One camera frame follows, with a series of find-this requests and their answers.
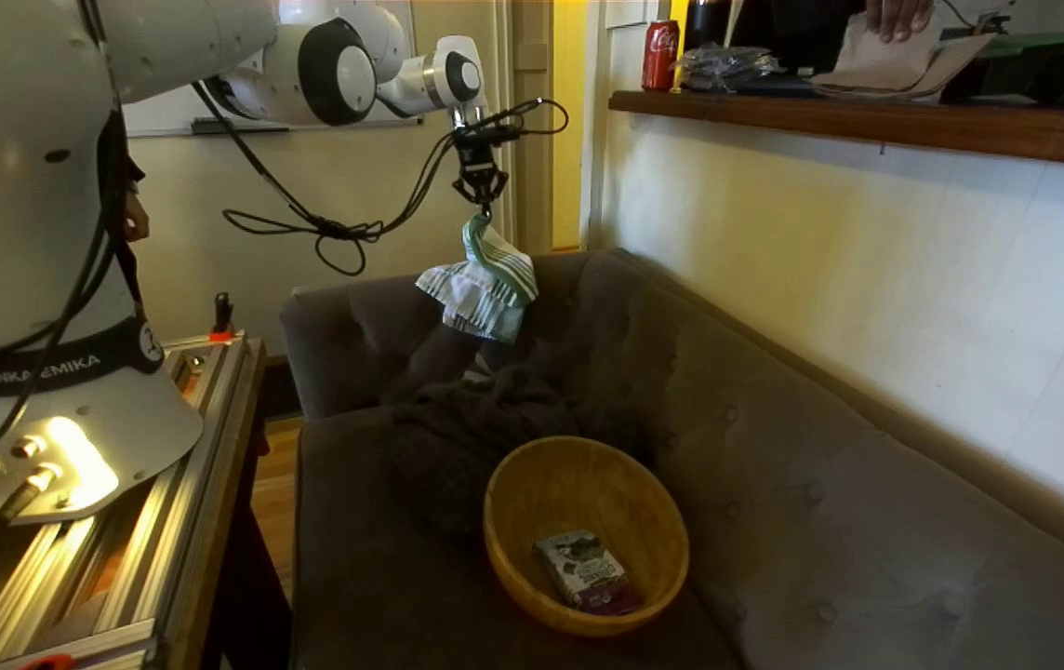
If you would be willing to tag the small snack packet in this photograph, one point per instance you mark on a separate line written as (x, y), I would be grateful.
(583, 569)

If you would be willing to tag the red soda can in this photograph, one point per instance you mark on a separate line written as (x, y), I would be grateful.
(662, 59)

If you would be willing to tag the person's bare hand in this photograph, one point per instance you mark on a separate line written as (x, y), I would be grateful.
(900, 17)

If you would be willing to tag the round wooden bowl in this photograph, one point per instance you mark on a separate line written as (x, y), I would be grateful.
(519, 497)

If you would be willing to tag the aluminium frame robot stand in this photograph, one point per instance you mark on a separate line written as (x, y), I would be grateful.
(125, 560)

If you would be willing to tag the black remote control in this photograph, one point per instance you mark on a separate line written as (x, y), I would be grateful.
(769, 86)

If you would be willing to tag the brown paper bag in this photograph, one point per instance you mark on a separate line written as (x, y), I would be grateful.
(890, 64)

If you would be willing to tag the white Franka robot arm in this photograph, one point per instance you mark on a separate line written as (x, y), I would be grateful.
(25, 187)

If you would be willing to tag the black bottle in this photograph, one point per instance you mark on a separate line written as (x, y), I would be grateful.
(706, 24)

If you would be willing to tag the grey tufted sofa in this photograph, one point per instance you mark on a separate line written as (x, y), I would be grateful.
(881, 497)

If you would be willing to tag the crumpled plastic bag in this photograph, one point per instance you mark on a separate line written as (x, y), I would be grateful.
(719, 70)

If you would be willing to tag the small black and red clamp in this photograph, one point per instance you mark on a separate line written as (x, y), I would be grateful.
(224, 322)

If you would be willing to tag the dark grey knitted blanket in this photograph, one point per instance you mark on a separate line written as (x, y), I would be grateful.
(461, 424)

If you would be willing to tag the person's dark torso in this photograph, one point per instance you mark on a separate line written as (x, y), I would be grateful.
(807, 32)

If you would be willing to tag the wooden counter top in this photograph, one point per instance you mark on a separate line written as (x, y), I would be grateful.
(929, 125)

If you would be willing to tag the white and green striped towel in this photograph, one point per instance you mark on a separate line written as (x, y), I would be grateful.
(482, 291)

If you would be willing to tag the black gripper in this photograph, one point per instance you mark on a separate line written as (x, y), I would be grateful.
(482, 151)

